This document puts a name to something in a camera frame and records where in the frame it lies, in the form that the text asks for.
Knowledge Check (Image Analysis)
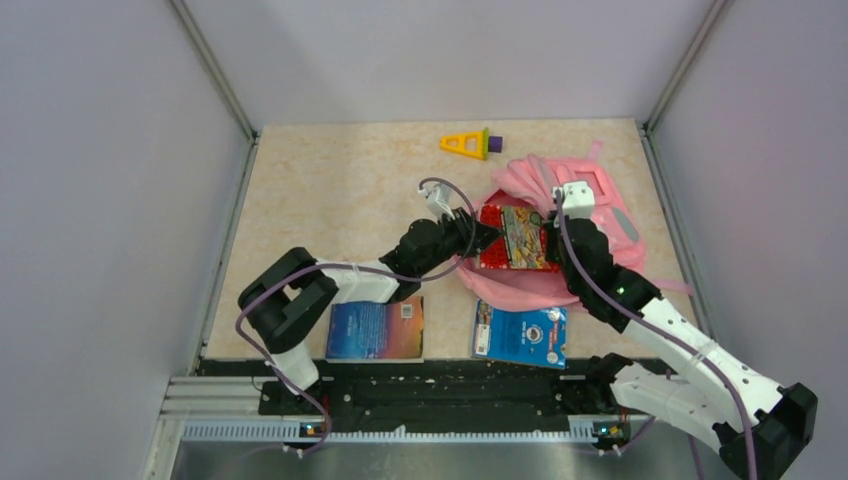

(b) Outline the light blue paperback book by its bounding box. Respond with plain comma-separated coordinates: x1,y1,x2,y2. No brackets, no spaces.
471,300,568,370

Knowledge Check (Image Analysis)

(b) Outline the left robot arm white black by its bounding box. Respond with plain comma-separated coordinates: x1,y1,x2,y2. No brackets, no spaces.
237,208,503,414

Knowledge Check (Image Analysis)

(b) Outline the dark blue sunset book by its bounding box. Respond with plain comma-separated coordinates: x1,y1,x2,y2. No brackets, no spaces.
324,296,425,364

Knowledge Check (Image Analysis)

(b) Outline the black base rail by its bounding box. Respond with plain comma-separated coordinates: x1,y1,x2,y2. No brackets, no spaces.
258,359,639,435

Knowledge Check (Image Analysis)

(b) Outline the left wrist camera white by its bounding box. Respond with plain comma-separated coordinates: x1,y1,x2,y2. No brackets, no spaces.
418,182,455,221

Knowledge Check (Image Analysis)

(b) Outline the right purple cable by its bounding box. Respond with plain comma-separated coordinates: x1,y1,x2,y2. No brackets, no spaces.
553,188,760,480

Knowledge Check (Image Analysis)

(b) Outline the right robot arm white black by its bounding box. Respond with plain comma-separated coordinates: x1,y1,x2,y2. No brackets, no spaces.
543,213,818,479

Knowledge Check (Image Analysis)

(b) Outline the red 156-storey treehouse book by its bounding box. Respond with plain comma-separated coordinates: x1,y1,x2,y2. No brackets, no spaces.
476,204,559,272

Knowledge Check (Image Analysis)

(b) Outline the yellow triangle toy purple cap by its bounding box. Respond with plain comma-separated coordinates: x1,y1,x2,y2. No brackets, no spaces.
439,128,504,161

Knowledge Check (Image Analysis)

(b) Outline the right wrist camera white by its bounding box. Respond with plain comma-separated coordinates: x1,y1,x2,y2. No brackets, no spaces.
551,180,596,219

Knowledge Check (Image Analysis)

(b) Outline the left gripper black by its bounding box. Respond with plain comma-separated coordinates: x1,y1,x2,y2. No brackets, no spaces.
417,207,505,277

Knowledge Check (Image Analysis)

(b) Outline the pink student backpack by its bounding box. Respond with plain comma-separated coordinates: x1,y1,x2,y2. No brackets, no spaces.
453,139,694,314

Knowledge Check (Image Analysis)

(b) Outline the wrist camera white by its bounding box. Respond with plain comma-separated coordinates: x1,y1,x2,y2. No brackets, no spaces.
418,182,455,221
551,180,596,219

